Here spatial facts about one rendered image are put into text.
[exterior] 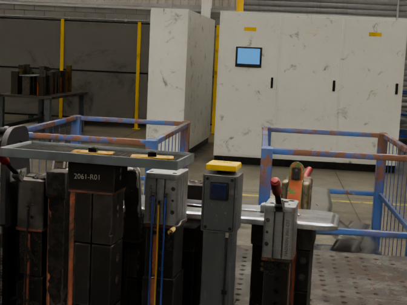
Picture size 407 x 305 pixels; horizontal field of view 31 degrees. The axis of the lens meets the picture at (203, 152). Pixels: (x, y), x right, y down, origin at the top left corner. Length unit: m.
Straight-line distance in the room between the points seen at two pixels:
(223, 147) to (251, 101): 0.71
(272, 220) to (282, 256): 0.08
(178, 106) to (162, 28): 1.05
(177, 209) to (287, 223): 0.24
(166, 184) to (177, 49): 8.14
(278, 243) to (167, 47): 8.24
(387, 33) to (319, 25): 0.87
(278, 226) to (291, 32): 8.15
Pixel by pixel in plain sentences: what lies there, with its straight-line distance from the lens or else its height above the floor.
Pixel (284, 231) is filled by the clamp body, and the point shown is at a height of 1.01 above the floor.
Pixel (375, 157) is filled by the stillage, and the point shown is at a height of 0.93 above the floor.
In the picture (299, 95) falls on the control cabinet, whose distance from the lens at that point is 9.66.
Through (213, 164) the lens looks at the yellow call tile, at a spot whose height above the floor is 1.16.
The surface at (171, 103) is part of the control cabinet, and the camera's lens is 9.73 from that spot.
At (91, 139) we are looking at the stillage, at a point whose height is 0.93.
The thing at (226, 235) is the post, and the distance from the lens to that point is 1.42.
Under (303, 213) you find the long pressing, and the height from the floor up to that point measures 1.00.
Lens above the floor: 1.36
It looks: 7 degrees down
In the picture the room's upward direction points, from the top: 3 degrees clockwise
